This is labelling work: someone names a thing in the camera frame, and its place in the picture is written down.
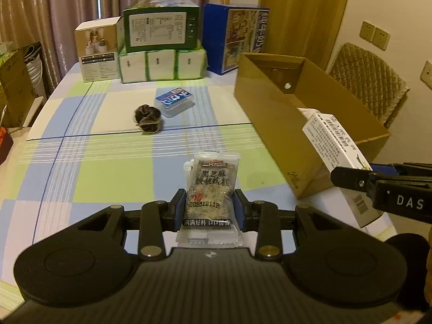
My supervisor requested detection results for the white box with green bird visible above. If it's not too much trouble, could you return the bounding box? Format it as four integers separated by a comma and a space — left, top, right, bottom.
302, 110, 382, 227

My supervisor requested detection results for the grey sesame snack packet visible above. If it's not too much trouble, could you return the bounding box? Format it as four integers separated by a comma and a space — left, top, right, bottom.
177, 151, 244, 249

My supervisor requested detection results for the plaid bed sheet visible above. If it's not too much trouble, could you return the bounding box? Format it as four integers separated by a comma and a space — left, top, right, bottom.
0, 60, 399, 288

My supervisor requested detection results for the dark brown scrunchie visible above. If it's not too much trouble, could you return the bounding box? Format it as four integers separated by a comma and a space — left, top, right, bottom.
133, 104, 162, 134

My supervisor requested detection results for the large brown cardboard box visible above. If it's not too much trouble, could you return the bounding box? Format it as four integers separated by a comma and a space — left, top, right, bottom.
234, 53, 390, 198

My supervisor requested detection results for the clear box with blue label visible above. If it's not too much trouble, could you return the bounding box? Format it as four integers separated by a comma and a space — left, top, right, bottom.
154, 88, 195, 118

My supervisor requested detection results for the green wrapped tissue pack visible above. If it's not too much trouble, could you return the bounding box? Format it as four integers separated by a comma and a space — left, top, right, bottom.
119, 41, 207, 83

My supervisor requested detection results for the dark wooden tray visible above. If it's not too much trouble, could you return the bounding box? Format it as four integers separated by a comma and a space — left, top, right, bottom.
0, 127, 13, 165

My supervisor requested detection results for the wooden door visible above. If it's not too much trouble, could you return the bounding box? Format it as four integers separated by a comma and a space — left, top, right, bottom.
259, 0, 347, 69

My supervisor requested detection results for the white beige product box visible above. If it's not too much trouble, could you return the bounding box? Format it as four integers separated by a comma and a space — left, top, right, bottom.
75, 16, 124, 83

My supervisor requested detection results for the brown cardboard boxes stack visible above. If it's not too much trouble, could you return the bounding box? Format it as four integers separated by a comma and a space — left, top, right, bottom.
1, 42, 47, 128

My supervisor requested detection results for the blue milk carton box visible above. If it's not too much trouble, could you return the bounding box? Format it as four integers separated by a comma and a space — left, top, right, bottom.
201, 3, 269, 75

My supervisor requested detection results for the green box with white label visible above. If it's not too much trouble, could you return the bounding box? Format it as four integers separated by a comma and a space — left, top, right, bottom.
123, 0, 200, 53

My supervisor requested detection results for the beige curtain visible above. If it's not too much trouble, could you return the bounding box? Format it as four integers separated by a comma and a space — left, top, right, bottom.
1, 0, 208, 93

